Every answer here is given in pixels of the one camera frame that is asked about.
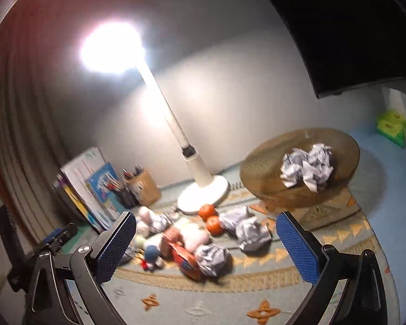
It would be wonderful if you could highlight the brown ribbed bowl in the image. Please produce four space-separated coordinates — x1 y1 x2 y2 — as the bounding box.
240 128 361 209

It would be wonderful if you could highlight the black monitor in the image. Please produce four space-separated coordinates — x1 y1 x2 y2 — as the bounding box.
247 0 406 99

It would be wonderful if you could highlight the blue workbook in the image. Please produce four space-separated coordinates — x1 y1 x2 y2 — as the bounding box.
86 162 123 232

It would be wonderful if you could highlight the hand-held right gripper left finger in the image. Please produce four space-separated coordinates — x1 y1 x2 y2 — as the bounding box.
25 212 137 325

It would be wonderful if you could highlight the patterned woven mat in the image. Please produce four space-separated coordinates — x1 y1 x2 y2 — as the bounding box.
59 173 398 325

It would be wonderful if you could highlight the bunch of pens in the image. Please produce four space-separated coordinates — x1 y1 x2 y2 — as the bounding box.
122 166 143 180

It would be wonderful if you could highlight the yellow purple book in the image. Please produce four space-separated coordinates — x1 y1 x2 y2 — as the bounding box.
54 171 92 224

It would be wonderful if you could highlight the blue white plush toy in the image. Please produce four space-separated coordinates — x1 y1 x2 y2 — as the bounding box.
144 245 165 269

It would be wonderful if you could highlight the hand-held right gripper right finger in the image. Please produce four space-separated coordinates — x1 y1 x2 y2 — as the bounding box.
276 212 393 325

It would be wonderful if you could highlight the orange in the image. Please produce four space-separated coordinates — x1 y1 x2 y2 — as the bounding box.
198 204 218 220
206 215 222 236

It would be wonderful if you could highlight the orange snack packet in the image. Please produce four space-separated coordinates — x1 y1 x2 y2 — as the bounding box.
169 240 204 281

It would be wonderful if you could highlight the white desk lamp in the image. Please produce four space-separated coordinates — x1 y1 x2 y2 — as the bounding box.
78 22 231 215

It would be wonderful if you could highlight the black mesh pen holder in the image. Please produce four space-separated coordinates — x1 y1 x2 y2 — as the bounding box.
113 184 137 209

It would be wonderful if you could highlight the red dotted packet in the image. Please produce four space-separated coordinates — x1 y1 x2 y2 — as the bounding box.
161 227 186 258

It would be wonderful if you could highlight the bunch of coloured pencils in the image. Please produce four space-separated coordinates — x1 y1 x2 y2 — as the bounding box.
101 178 127 193

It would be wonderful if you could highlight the pale pink plush toy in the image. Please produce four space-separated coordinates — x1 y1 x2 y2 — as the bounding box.
137 206 156 226

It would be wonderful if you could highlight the stack of books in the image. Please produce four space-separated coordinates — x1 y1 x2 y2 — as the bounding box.
60 147 110 217

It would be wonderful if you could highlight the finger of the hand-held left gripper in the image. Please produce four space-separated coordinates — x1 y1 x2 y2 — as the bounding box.
34 223 78 253

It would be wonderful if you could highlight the wooden pen holder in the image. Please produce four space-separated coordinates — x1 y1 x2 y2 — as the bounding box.
126 170 162 207

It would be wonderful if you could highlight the green tissue packet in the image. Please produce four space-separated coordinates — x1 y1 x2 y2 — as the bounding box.
376 109 406 149

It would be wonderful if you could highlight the beige curtain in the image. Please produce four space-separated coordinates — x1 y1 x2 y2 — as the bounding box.
0 24 71 244

